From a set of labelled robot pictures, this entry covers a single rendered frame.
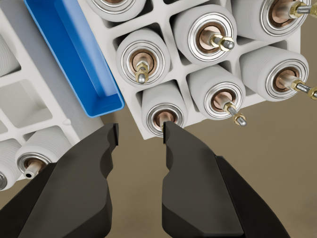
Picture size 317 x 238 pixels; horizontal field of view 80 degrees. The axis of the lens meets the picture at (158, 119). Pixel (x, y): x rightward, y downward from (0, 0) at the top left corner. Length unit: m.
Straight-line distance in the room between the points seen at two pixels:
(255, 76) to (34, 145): 0.47
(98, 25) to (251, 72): 0.31
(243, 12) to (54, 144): 0.47
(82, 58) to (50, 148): 0.28
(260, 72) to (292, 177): 0.71
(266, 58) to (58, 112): 0.45
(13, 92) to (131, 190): 0.57
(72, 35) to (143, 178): 0.57
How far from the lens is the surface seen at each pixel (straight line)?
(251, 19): 0.38
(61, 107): 0.49
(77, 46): 0.62
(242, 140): 0.80
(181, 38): 0.35
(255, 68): 0.43
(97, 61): 0.61
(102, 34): 0.42
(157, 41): 0.34
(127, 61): 0.34
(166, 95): 0.37
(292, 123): 0.86
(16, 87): 0.62
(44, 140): 0.50
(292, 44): 0.50
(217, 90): 0.37
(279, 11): 0.38
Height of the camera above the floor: 0.58
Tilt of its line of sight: 61 degrees down
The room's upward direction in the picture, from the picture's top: 174 degrees clockwise
